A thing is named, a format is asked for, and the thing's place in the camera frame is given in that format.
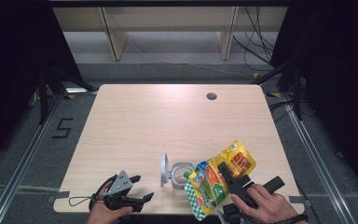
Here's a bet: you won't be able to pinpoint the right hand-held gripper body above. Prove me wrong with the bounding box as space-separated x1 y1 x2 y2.
222 175 286 224

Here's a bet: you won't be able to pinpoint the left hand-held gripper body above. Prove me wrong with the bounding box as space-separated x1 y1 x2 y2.
103 170 145 213

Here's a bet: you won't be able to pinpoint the yellow spouted refill pouch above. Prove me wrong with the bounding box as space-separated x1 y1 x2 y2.
183 139 257 222

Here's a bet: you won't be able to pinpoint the grey lidded jar with handle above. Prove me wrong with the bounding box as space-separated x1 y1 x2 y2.
160 152 196 191

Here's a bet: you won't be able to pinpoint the person's right hand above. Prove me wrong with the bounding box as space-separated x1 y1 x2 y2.
230 183 307 224

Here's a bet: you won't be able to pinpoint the person's left hand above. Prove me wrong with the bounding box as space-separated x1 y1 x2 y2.
87 181 134 224

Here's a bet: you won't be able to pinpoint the grey tape strip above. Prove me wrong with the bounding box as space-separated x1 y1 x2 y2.
47 190 71 203
288 195 311 207

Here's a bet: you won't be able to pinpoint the black metal stand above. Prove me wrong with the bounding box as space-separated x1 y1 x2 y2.
36 66 97 125
253 59 304 120

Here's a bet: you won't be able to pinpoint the short silver metal bar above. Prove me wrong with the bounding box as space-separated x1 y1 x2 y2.
64 88 99 95

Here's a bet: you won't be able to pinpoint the dark curtain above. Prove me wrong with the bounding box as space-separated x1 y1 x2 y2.
0 0 85 169
269 0 358 203

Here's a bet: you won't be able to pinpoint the light wooden shelf unit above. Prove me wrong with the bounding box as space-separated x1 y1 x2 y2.
51 6 288 62

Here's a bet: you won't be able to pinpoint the thin black cable loop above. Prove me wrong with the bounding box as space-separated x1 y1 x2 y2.
68 175 118 208

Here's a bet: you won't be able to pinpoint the aluminium floor rail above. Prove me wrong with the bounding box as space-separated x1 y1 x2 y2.
281 92 355 224
0 92 64 224

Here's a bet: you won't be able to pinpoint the black floor cables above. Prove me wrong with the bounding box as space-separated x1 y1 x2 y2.
268 100 295 123

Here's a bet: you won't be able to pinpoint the bundle of black cables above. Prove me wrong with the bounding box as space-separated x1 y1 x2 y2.
232 6 276 73

